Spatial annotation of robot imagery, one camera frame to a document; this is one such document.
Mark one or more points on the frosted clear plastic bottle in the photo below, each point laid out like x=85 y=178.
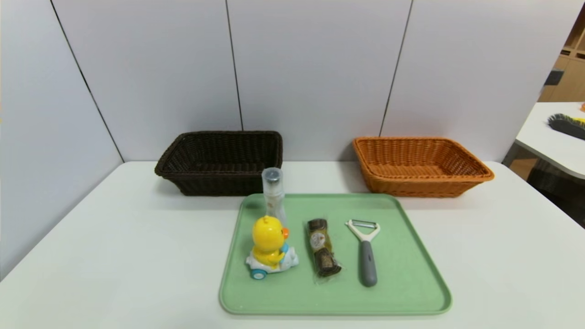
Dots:
x=273 y=192

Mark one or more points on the yellow duck toy car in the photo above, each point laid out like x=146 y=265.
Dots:
x=267 y=237

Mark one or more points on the chocolate candy pack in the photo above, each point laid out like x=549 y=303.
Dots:
x=322 y=251

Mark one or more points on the dark brown wicker basket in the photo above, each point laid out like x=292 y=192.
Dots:
x=228 y=151

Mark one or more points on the orange wicker basket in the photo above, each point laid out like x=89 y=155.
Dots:
x=411 y=155

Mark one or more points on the green plastic tray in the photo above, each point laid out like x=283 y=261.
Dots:
x=402 y=274

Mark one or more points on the white side table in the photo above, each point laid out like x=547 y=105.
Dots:
x=548 y=141

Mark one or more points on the small black box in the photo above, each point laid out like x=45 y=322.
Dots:
x=554 y=76

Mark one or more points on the black bristle brush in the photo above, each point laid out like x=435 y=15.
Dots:
x=566 y=125

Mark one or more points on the wooden shelf unit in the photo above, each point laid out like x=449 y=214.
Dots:
x=571 y=77

